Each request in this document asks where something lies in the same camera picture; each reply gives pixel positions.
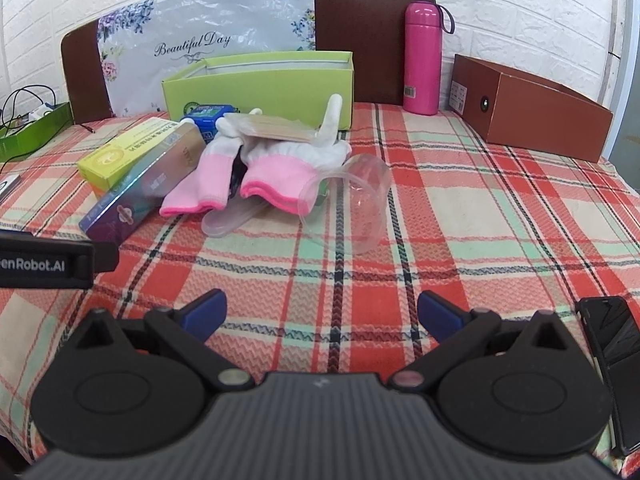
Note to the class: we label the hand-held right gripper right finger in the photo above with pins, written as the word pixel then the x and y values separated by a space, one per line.
pixel 436 310

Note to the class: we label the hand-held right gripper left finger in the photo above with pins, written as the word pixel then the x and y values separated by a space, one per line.
pixel 205 310

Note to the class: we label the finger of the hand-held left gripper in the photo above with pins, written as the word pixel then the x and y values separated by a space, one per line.
pixel 105 257

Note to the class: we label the clear plastic toothbrush case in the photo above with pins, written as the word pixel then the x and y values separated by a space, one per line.
pixel 230 220

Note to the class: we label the white pink knit glove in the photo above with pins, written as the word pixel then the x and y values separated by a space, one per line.
pixel 285 170
pixel 200 180

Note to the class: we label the light green cardboard box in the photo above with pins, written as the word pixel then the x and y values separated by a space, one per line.
pixel 260 90

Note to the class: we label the purple holographic carton box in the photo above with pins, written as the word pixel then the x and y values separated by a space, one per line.
pixel 145 190

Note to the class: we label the small white device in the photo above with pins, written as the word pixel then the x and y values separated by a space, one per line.
pixel 7 184

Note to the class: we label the yellow carton box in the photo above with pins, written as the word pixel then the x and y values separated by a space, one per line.
pixel 125 152

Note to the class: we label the red plaid cloth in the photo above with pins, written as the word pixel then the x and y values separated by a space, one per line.
pixel 475 210

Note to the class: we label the dark green tray box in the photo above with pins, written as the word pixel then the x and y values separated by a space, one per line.
pixel 35 132

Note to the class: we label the clear plastic cup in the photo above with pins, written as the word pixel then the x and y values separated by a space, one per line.
pixel 357 200

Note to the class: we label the blue tissue packet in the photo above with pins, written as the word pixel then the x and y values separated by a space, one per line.
pixel 207 120

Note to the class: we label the black smartphone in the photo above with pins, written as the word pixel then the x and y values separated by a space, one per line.
pixel 615 360

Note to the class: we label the clear packet with beige contents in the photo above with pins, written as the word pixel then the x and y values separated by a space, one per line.
pixel 275 127

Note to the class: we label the brown cardboard box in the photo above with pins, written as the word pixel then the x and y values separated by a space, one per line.
pixel 545 115

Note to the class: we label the pink thermos bottle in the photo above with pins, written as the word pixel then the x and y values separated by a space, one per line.
pixel 422 60

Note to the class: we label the floral plastic bag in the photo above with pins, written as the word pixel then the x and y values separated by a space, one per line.
pixel 210 25

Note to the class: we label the brown wooden headboard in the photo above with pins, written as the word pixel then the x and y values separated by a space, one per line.
pixel 370 35

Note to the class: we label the grey vertical pipe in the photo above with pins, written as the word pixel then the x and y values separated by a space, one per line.
pixel 620 60

